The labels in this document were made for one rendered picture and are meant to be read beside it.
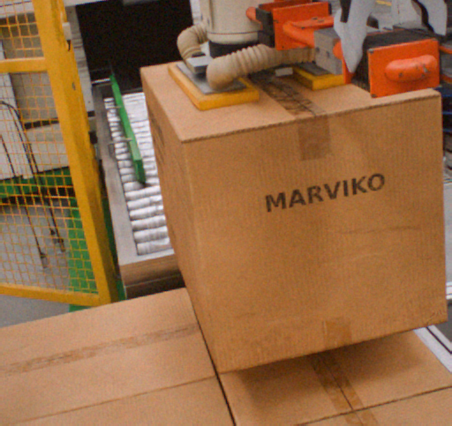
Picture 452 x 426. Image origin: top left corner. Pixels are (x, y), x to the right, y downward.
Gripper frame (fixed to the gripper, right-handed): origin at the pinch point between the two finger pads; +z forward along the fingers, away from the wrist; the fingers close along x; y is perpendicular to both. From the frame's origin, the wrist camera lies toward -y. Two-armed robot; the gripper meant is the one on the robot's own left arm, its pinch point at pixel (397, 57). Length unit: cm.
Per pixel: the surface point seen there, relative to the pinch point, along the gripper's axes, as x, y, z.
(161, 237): 20, 125, 69
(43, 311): 67, 202, 122
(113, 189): 30, 157, 62
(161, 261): 23, 95, 62
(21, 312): 75, 206, 122
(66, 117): 40, 172, 40
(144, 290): 29, 95, 68
